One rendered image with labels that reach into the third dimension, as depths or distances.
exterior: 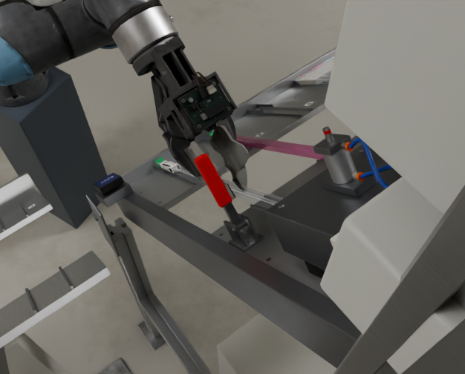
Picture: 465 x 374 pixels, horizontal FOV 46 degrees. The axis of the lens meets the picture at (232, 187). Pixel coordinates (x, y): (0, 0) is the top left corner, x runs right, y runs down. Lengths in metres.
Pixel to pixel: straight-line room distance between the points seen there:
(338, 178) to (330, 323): 0.13
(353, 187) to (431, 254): 0.29
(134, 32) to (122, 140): 1.30
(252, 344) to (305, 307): 0.54
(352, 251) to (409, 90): 0.07
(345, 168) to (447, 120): 0.29
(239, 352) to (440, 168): 0.81
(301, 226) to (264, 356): 0.54
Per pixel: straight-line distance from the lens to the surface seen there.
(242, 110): 1.08
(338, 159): 0.46
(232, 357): 0.97
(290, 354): 0.98
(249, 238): 0.59
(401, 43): 0.18
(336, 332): 0.42
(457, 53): 0.17
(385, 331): 0.24
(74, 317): 1.71
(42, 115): 1.42
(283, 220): 0.48
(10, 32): 0.79
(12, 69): 0.79
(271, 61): 2.19
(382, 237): 0.21
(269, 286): 0.49
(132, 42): 0.69
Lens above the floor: 1.56
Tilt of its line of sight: 59 degrees down
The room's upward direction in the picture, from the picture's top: straight up
